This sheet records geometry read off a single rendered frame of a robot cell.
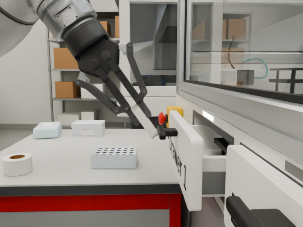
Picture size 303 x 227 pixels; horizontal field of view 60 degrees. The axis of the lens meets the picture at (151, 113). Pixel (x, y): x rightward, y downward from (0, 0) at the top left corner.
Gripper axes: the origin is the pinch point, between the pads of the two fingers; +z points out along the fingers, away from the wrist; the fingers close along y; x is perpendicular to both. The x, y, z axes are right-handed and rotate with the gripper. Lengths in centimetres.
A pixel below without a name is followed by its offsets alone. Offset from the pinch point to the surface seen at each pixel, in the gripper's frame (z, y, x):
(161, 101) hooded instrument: 9, 5, 80
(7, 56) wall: -171, -172, 440
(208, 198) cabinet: 19.3, 1.3, -2.2
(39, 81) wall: -102, -154, 435
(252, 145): 6.4, 10.3, -20.5
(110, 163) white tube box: 7.4, -16.3, 20.1
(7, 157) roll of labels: -9.8, -36.3, 17.9
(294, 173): 6.4, 10.2, -28.9
